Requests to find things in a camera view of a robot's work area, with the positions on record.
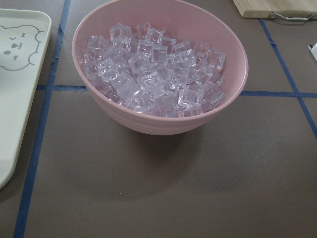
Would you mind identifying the clear fake ice cubes pile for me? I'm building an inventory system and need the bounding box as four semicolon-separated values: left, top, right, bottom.
82;22;226;118

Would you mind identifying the pink plastic bowl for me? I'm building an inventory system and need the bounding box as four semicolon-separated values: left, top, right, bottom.
72;0;249;135

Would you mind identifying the cream bear tray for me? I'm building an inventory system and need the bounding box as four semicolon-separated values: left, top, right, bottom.
0;9;52;187

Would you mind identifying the wooden cutting board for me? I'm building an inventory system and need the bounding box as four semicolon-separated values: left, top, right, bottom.
233;0;317;18

